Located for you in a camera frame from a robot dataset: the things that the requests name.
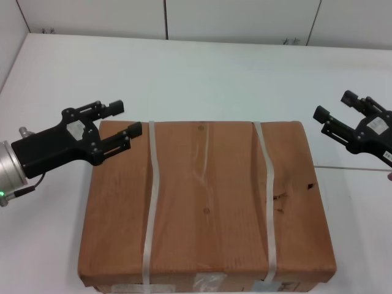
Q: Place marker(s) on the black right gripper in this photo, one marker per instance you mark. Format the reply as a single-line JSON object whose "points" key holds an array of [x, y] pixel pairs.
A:
{"points": [[373, 137]]}

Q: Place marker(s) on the brown cardboard box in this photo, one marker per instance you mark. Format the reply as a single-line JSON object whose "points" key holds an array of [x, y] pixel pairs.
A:
{"points": [[214, 214]]}

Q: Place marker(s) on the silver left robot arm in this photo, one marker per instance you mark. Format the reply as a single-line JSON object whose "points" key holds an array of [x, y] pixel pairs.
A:
{"points": [[9, 168]]}

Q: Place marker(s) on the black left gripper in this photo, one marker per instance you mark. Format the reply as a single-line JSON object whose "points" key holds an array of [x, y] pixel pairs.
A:
{"points": [[55, 147]]}

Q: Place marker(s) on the small silver round connector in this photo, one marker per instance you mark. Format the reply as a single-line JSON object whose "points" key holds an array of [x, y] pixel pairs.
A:
{"points": [[24, 132]]}

